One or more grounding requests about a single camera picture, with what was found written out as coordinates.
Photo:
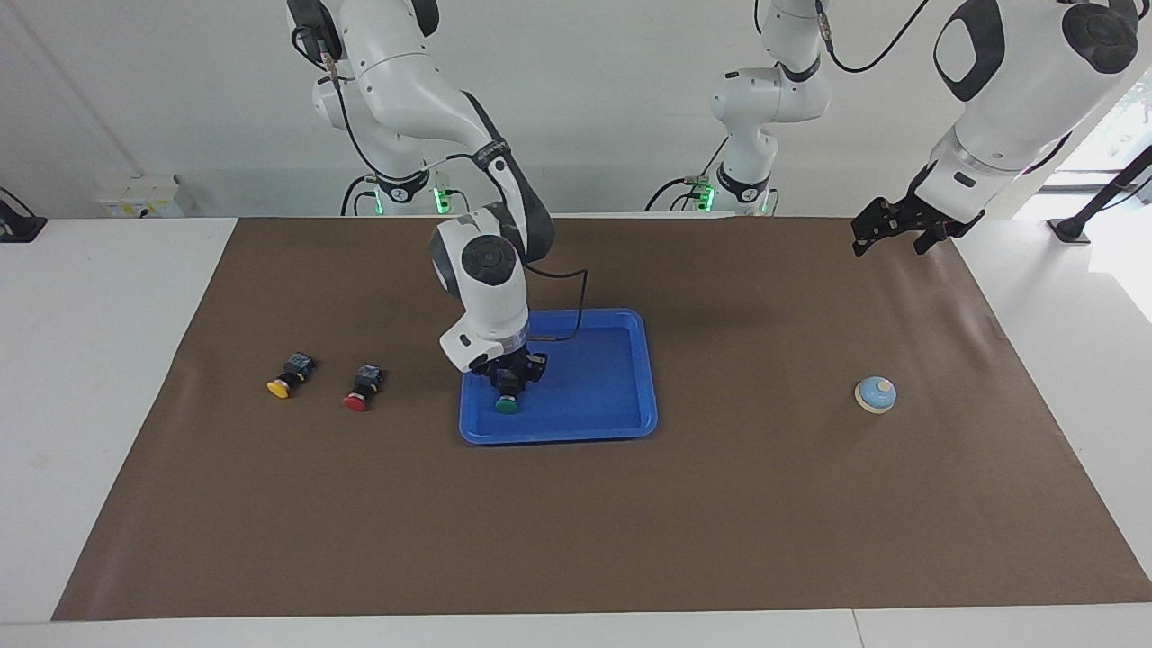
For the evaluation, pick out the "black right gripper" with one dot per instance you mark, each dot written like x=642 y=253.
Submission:
x=537 y=364

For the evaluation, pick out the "green mushroom push button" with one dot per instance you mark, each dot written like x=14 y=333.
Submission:
x=507 y=406

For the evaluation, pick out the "blue plastic tray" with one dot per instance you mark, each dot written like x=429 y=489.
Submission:
x=603 y=387

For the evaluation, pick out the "brown table mat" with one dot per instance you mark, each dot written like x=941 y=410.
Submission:
x=576 y=522

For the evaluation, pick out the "white wall socket box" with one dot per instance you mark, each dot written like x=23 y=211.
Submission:
x=139 y=198

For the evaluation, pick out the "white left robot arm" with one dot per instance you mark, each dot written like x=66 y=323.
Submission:
x=1017 y=117

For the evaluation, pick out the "red mushroom push button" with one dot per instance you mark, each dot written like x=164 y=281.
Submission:
x=356 y=402

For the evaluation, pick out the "black clamp bracket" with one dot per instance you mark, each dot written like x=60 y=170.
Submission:
x=18 y=229

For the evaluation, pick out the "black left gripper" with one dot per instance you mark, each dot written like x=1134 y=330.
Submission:
x=909 y=216

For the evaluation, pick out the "yellow mushroom push button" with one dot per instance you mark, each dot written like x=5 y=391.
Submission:
x=281 y=388

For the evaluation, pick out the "black metal stand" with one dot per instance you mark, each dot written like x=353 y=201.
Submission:
x=1071 y=229

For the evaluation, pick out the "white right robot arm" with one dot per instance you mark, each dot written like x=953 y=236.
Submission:
x=486 y=297

